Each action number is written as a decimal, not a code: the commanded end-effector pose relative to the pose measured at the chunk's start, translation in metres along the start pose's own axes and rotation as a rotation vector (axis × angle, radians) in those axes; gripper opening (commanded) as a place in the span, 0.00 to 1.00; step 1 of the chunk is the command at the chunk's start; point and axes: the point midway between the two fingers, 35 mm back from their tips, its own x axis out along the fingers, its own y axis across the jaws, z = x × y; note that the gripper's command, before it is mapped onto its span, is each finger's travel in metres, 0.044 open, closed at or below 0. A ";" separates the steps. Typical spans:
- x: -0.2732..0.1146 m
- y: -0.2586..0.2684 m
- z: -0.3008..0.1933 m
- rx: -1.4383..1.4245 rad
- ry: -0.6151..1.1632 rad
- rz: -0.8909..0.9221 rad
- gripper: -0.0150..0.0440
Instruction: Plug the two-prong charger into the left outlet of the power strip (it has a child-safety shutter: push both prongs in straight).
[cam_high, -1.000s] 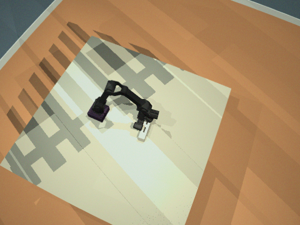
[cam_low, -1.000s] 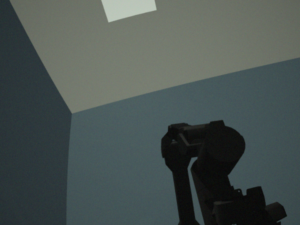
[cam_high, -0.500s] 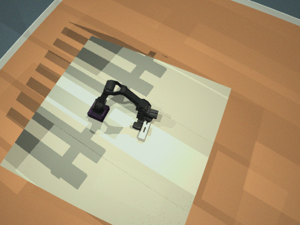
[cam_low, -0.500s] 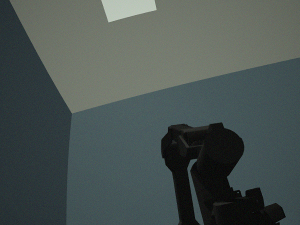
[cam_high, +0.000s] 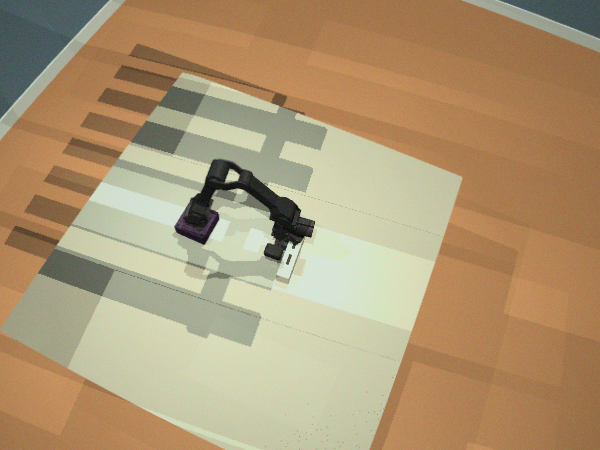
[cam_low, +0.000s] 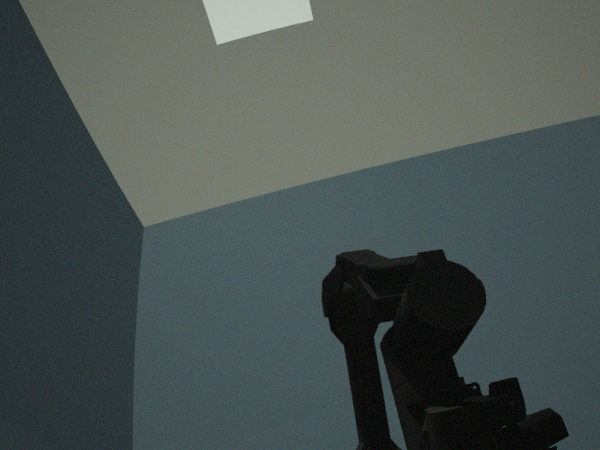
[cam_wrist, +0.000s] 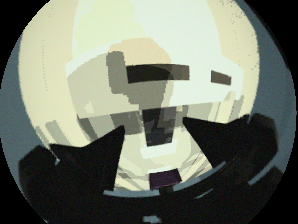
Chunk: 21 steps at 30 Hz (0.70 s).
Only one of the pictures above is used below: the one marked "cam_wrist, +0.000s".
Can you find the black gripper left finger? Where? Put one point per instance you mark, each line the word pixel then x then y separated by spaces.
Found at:
pixel 99 160

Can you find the black two-prong plug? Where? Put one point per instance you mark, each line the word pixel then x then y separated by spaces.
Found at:
pixel 159 125

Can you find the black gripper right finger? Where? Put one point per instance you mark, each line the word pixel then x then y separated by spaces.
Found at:
pixel 214 139

